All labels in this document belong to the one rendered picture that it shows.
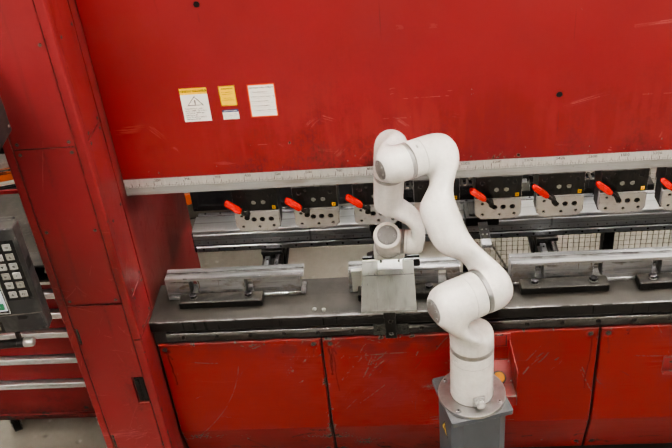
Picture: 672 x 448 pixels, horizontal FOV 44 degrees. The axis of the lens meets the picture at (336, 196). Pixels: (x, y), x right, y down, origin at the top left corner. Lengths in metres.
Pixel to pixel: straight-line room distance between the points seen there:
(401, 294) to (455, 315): 0.67
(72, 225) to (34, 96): 0.45
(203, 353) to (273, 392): 0.31
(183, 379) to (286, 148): 1.02
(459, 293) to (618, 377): 1.22
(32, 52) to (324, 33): 0.82
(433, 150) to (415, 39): 0.43
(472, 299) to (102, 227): 1.19
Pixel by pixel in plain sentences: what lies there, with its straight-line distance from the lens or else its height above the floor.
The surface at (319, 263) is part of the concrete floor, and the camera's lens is 4.61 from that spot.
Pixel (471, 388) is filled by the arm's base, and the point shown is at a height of 1.08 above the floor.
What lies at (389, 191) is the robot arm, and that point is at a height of 1.48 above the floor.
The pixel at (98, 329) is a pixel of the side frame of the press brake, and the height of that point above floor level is 0.95.
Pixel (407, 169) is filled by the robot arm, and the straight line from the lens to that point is 2.18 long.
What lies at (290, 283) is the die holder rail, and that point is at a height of 0.92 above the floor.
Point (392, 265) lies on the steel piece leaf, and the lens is 2.92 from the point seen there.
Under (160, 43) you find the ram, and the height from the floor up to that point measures 1.87.
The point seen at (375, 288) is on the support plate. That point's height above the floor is 1.00.
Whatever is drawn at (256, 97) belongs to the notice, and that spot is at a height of 1.67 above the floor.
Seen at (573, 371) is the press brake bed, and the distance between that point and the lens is 3.20.
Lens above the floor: 2.81
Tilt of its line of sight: 33 degrees down
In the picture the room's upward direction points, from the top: 6 degrees counter-clockwise
